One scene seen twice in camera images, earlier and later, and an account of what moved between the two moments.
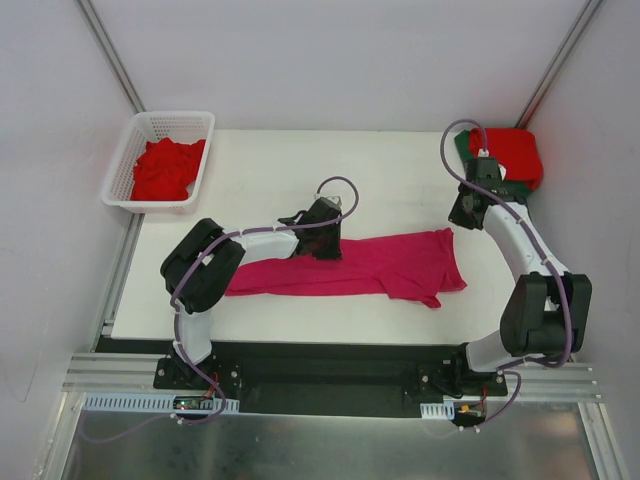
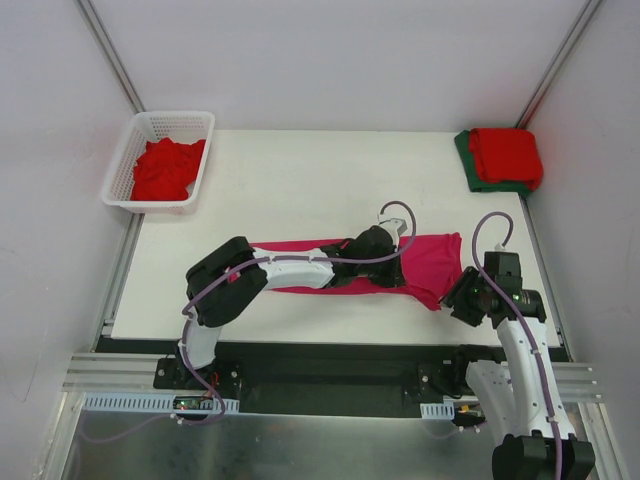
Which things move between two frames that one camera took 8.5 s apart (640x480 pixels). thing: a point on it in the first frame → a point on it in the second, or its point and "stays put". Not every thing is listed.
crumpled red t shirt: (166, 169) stays put
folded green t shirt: (465, 150) stays put
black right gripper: (463, 212) → (461, 300)
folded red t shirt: (516, 150) stays put
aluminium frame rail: (114, 372) stays put
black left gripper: (325, 245) → (392, 270)
